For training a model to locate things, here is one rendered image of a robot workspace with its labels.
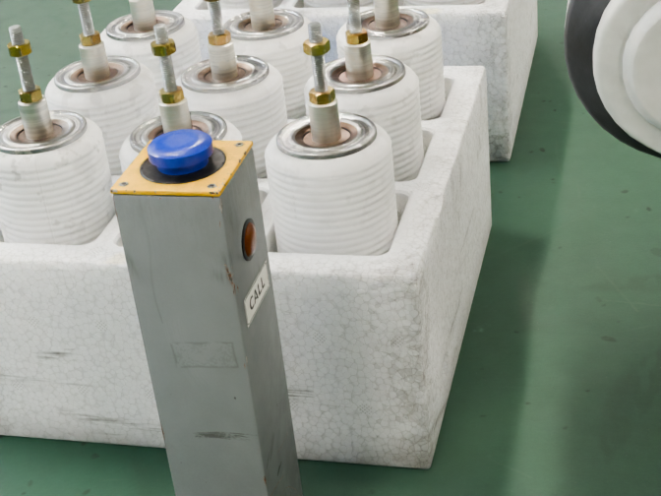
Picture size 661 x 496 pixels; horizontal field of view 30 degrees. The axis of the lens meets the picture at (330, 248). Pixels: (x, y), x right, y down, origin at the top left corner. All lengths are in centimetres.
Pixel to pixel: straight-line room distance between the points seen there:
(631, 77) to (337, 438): 44
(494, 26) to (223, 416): 67
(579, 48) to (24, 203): 49
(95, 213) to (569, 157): 63
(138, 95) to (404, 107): 23
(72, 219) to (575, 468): 44
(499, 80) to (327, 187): 52
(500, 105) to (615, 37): 75
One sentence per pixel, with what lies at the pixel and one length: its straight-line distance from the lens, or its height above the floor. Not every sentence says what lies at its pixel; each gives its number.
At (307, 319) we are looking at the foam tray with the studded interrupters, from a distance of 92.
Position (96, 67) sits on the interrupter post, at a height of 26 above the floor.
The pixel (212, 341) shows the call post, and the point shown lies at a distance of 79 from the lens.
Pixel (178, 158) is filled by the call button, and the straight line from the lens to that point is 74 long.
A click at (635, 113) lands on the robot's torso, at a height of 36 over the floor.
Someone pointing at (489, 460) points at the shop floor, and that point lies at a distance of 99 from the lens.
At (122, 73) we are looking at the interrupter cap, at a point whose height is 25.
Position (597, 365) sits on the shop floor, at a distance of 109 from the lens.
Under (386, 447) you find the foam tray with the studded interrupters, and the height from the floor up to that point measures 2.
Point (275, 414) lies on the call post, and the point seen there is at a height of 12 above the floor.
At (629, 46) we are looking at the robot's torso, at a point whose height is 40.
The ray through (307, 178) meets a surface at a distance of 89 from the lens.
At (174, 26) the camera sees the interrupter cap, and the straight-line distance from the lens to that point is 119.
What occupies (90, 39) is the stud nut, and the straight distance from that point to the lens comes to 109.
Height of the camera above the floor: 64
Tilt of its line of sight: 30 degrees down
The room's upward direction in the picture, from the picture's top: 7 degrees counter-clockwise
